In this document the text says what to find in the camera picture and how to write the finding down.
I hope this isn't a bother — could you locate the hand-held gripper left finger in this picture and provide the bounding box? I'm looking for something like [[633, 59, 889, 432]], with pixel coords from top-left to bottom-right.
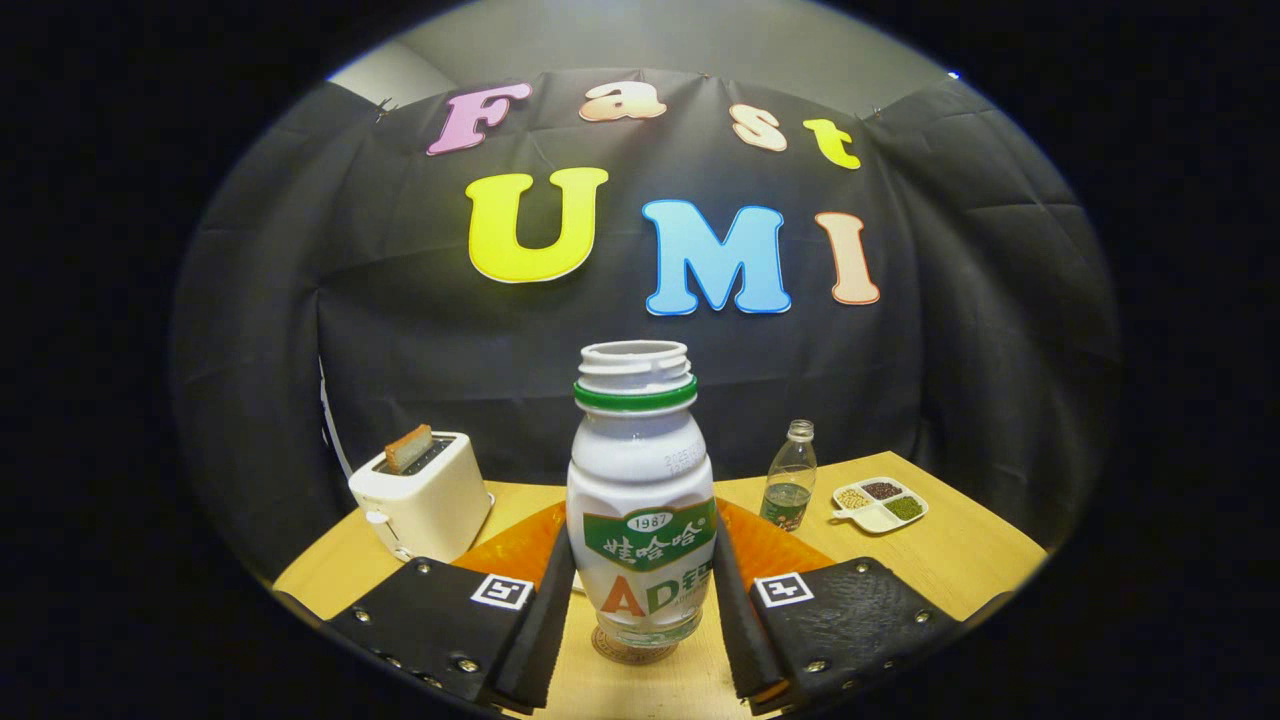
[[325, 500, 579, 716]]

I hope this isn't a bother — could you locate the white divided dish of beans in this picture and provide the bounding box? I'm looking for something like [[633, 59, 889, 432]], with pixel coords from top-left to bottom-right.
[[830, 476, 930, 535]]

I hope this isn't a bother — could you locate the round cork coaster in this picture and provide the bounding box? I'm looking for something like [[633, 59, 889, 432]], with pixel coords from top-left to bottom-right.
[[590, 622, 681, 666]]

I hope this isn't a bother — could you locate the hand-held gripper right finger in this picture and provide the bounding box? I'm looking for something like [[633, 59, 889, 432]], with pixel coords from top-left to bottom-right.
[[712, 497, 963, 716]]

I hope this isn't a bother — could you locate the wooden table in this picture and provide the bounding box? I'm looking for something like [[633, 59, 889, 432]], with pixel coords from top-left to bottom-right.
[[272, 450, 1049, 720]]

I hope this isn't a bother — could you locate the toasted bread slice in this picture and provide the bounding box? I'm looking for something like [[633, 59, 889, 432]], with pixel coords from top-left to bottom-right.
[[384, 423, 435, 475]]

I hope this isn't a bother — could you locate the white juice bottle green label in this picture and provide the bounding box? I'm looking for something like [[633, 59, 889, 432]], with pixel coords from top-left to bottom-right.
[[566, 340, 719, 647]]

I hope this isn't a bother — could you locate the clear plastic water bottle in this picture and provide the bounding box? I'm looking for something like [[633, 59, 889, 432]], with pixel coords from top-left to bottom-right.
[[759, 419, 818, 533]]

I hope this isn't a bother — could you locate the white toaster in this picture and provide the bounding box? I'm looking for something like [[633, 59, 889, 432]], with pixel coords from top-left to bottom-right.
[[348, 431, 495, 564]]

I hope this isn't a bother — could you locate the black backdrop cloth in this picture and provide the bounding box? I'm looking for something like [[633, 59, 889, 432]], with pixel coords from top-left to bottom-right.
[[168, 68, 1121, 581]]

